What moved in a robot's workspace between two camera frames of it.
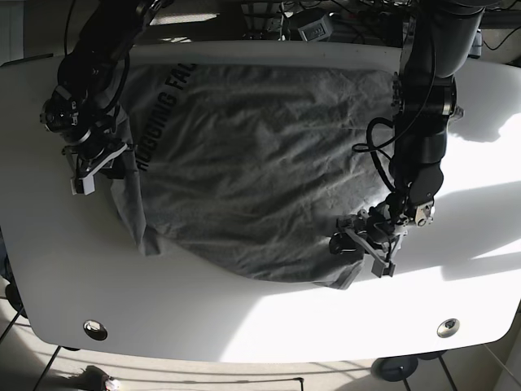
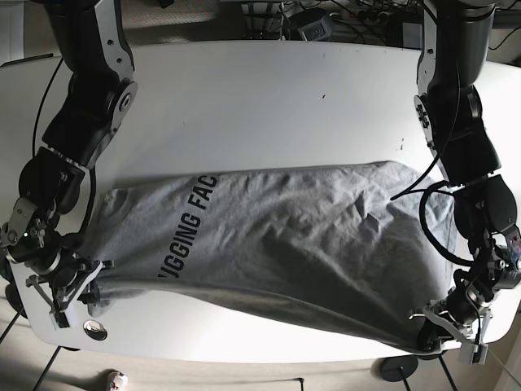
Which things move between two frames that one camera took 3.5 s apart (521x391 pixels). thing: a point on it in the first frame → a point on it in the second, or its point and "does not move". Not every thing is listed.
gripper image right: x=374 y=232 → x=457 y=318
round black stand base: x=395 y=368 does not move
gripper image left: x=88 y=158 → x=67 y=283
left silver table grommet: x=95 y=330 does not move
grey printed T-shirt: x=253 y=166 → x=367 y=248
